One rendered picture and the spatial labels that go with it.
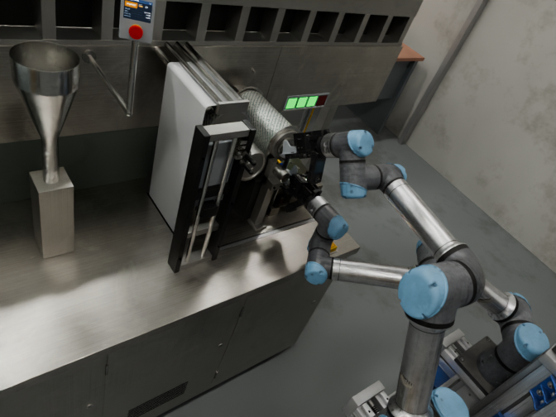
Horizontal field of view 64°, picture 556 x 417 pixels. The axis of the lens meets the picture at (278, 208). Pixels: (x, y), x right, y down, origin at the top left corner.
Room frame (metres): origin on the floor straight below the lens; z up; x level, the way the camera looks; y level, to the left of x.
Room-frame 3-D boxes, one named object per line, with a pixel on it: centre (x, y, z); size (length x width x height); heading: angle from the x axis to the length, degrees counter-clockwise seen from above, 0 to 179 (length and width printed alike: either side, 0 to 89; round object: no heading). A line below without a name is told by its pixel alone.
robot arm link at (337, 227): (1.20, -0.19, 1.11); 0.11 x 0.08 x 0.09; 50
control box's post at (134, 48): (0.92, 0.44, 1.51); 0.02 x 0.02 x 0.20
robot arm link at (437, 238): (1.02, -0.40, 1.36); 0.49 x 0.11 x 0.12; 40
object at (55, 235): (0.84, 0.60, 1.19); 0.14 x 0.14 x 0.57
